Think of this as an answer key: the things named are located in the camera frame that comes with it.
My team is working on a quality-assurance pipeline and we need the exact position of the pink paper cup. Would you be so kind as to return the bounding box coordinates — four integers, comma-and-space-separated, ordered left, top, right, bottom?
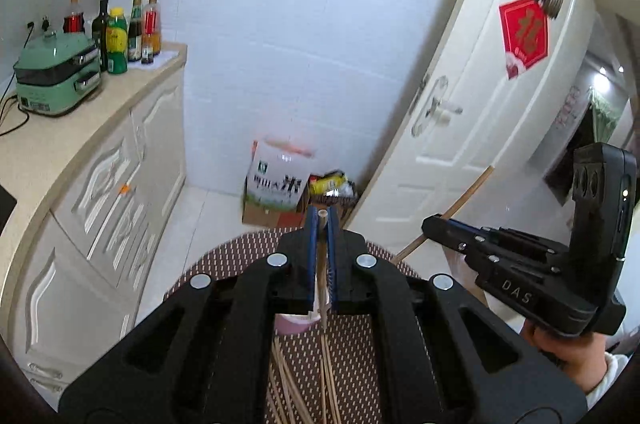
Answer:
274, 290, 331, 335

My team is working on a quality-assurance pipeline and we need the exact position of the cream lower kitchen cabinet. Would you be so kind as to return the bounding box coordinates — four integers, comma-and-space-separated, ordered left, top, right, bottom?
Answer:
1, 43, 188, 406

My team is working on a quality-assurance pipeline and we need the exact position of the right hand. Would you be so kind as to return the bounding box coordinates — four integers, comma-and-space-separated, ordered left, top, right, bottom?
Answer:
521, 320, 608, 394

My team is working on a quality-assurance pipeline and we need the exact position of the white panel door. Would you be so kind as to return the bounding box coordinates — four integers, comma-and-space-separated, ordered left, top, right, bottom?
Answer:
348, 0, 596, 250

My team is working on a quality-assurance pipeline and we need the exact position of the brown polka dot tablecloth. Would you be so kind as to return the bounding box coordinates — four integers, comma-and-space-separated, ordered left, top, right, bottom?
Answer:
162, 226, 490, 424

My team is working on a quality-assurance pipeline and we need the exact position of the white rice bag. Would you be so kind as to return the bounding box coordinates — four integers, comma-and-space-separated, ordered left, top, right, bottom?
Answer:
245, 139, 314, 212

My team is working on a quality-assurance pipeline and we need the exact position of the red fu paper decoration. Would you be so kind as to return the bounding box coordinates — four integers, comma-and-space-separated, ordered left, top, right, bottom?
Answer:
499, 0, 549, 80

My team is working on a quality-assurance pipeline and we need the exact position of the black induction cooktop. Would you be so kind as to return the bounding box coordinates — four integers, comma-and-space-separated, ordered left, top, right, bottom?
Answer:
0, 186, 17, 233

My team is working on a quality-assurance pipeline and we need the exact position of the green electric cooker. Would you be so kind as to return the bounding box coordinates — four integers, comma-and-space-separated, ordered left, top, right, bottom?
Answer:
13, 31, 102, 116

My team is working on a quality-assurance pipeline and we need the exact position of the orange red-label bottle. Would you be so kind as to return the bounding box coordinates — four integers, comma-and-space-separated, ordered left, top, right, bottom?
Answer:
141, 0, 162, 64

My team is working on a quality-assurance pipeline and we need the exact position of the dark soy sauce bottle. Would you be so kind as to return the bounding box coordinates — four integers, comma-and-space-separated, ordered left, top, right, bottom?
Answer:
128, 0, 142, 62

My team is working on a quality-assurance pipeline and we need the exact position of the green yellow-label bottle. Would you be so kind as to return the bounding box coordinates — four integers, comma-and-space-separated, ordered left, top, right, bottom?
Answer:
105, 7, 128, 75

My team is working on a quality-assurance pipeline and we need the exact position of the dark olive oil bottle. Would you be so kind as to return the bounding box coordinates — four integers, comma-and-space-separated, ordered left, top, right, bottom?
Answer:
91, 0, 110, 73

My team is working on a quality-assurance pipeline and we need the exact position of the cola bottle red label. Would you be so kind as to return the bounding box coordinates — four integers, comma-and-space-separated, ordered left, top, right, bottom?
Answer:
63, 0, 86, 33

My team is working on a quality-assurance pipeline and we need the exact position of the silver door handle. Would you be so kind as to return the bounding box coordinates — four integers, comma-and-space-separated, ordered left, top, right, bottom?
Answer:
411, 75, 463, 138

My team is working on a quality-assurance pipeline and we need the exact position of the black power cable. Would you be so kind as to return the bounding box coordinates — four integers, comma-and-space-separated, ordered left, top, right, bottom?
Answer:
0, 71, 32, 138

